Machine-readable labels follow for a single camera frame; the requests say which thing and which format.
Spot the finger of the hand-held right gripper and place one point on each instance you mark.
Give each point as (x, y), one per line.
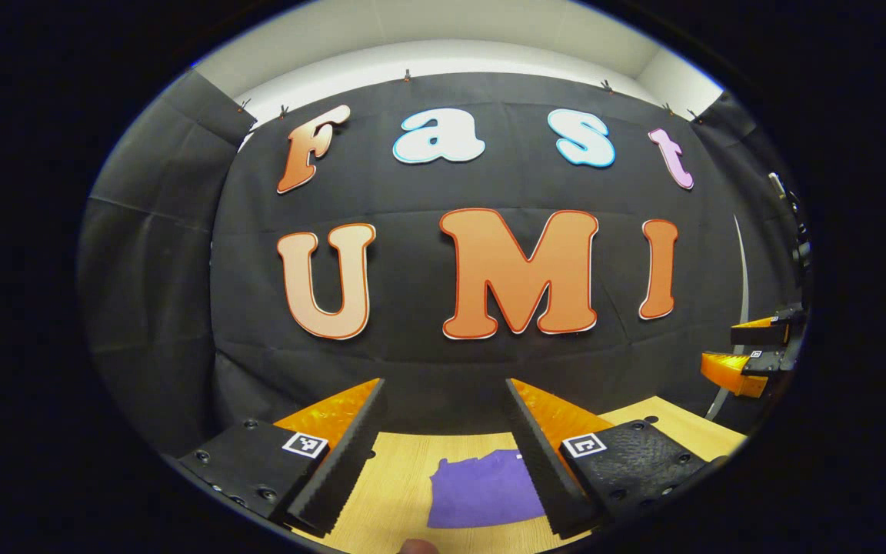
(754, 336)
(724, 371)

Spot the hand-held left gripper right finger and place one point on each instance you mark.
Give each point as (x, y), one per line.
(543, 477)

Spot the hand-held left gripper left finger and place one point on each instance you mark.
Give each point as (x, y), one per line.
(347, 462)

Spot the purple polo shirt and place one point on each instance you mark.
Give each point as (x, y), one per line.
(481, 492)

